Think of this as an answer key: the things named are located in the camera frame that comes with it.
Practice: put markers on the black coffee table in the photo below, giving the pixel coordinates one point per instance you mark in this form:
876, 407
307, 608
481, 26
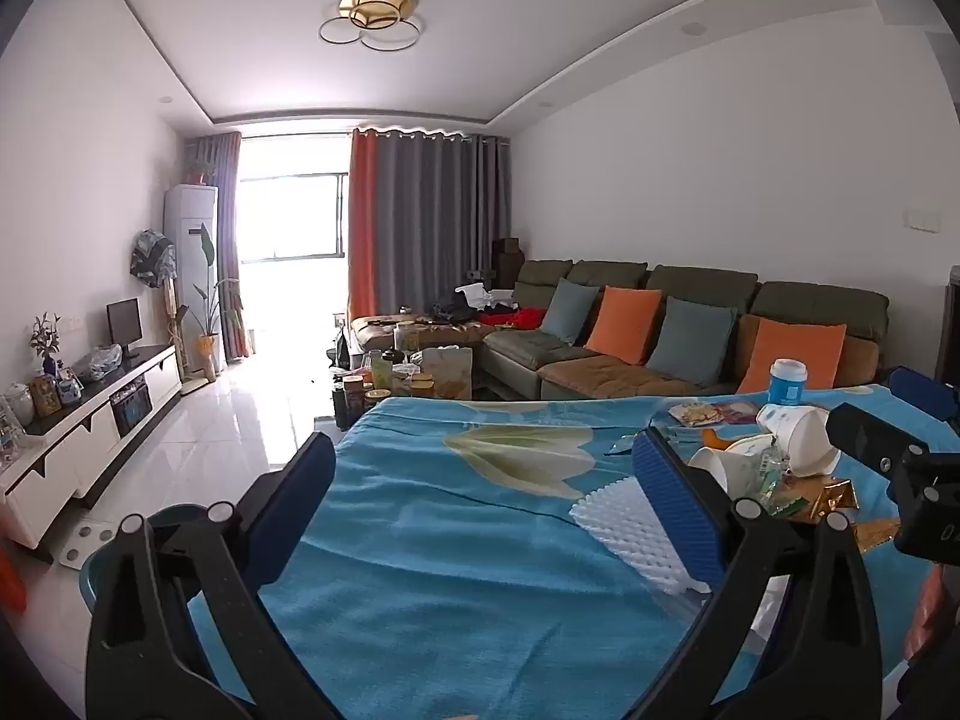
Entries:
352, 412

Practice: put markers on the blue lidded bottle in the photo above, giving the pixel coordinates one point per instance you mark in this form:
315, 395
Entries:
785, 382

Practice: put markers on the blue floral blanket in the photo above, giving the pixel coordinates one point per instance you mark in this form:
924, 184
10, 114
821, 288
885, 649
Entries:
450, 577

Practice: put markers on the white bathroom scale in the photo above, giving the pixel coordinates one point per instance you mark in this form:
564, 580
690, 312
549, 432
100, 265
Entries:
86, 544

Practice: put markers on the teal trash bin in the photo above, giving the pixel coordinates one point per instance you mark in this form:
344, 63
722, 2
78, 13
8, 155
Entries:
94, 577

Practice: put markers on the orange peel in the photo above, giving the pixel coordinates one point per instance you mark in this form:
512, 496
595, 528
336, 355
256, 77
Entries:
724, 436

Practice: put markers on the orange curtain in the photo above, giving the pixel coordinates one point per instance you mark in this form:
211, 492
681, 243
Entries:
361, 240

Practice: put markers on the white paper cup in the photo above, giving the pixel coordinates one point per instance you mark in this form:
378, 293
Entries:
712, 465
802, 439

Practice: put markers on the small potted plant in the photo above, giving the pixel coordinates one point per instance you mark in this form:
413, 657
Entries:
45, 337

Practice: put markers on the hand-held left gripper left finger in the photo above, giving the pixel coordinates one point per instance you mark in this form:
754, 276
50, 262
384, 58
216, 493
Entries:
292, 510

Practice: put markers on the orange cushion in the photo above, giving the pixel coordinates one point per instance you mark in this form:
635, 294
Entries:
787, 349
622, 326

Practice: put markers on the person's right forearm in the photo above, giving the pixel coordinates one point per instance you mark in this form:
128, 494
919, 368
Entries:
926, 615

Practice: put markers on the green brown sofa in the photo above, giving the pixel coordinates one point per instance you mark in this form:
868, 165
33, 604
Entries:
525, 349

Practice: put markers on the white tv stand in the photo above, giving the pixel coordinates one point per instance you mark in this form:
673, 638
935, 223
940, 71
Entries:
90, 420

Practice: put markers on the white standing air conditioner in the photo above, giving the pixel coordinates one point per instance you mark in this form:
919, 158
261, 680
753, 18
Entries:
187, 255

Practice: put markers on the clear green snack wrapper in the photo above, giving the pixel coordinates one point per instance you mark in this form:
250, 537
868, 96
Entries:
772, 491

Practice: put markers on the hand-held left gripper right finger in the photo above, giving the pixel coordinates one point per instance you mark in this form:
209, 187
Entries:
675, 502

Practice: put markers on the white foam fruit net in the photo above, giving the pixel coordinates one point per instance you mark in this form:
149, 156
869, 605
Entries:
622, 521

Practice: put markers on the black monitor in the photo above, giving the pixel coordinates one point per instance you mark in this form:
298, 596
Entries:
124, 322

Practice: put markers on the orange plastic bag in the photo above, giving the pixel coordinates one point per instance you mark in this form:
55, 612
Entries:
11, 577

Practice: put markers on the printed snack packet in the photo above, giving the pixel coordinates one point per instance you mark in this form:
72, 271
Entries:
712, 412

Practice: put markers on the grey blue cushion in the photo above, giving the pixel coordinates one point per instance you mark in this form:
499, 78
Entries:
690, 341
568, 311

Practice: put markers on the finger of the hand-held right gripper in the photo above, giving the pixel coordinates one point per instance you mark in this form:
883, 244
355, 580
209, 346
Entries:
930, 394
862, 435

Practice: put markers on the red cloth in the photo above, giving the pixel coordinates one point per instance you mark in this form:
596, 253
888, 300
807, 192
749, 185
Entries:
517, 318

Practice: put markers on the white wall switch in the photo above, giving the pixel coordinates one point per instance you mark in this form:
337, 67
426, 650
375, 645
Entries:
921, 220

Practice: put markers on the covered standing fan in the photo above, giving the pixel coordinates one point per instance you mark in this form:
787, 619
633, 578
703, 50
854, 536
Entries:
154, 255

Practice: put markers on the brown boxes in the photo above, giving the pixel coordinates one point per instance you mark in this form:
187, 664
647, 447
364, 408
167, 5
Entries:
508, 262

